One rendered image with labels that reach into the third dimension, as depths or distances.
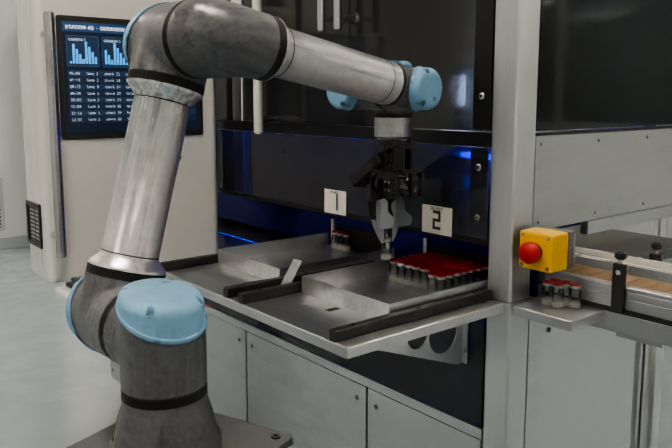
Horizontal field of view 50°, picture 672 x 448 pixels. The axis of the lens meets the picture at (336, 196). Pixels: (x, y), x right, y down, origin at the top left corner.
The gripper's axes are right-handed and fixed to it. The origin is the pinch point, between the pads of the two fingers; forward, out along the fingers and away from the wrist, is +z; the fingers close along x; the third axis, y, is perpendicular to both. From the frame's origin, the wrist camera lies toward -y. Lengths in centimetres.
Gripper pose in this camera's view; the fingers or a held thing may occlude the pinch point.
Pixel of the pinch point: (384, 235)
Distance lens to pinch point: 149.1
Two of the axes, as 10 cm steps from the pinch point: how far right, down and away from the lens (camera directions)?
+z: 0.0, 9.9, 1.3
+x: 7.7, -0.8, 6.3
